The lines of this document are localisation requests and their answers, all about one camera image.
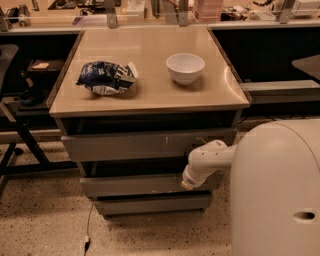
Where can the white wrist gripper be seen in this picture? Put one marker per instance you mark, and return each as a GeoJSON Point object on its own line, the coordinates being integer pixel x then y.
{"type": "Point", "coordinates": [190, 177]}

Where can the grey drawer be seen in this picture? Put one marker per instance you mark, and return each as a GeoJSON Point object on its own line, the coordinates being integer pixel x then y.
{"type": "Point", "coordinates": [153, 204]}
{"type": "Point", "coordinates": [132, 185]}
{"type": "Point", "coordinates": [141, 145]}

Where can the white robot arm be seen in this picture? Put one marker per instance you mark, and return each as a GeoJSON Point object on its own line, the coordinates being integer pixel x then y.
{"type": "Point", "coordinates": [274, 187]}

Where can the grey bottom drawer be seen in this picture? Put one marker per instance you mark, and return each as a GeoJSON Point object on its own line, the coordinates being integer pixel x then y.
{"type": "Point", "coordinates": [153, 204]}

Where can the grey top drawer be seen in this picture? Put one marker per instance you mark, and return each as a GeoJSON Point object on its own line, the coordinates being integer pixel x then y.
{"type": "Point", "coordinates": [141, 145]}

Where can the grey drawer cabinet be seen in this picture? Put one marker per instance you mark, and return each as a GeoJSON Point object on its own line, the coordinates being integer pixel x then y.
{"type": "Point", "coordinates": [154, 102]}

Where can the white ceramic bowl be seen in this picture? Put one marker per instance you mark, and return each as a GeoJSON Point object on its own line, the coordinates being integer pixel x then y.
{"type": "Point", "coordinates": [185, 68]}

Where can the blue white chip bag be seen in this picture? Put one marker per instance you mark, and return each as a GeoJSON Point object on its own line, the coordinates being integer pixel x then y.
{"type": "Point", "coordinates": [106, 78]}

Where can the pink storage box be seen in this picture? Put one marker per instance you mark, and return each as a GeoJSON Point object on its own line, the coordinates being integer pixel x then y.
{"type": "Point", "coordinates": [207, 11]}

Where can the dark box on shelf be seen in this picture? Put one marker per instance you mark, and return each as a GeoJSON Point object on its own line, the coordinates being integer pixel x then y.
{"type": "Point", "coordinates": [45, 70]}

